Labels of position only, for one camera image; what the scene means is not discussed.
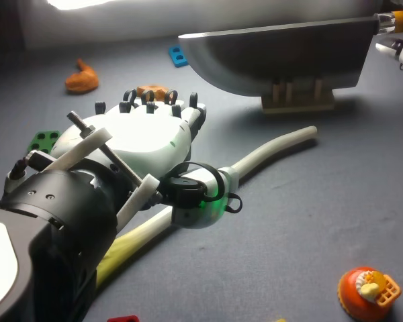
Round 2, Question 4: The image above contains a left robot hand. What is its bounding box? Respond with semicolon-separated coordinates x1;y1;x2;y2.
50;89;243;231

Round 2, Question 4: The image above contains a chef knife with orange handle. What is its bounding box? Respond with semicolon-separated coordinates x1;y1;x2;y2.
177;9;403;99

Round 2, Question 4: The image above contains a long leek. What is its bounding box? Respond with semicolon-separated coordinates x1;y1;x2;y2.
95;125;318;289

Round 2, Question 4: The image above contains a toy fried chicken leg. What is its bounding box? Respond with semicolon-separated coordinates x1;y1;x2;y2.
64;58;99;96

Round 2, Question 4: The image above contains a blue four-hole square block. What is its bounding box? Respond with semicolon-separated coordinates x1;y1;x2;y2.
167;45;191;68

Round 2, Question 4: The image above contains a green pentagon block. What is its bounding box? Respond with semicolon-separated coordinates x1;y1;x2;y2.
26;129;61;154

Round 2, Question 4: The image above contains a white backdrop board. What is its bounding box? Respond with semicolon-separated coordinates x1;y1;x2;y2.
21;0;390;51

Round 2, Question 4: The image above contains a wooden peg board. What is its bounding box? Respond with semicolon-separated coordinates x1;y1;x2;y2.
261;77;337;115

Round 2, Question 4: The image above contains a grey table cloth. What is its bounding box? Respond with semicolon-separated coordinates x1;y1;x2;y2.
0;33;403;322

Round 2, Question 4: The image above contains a red toy block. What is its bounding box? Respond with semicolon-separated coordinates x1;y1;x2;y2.
106;314;140;322

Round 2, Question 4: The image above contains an orange toy cake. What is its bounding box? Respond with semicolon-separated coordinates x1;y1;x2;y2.
337;266;403;320

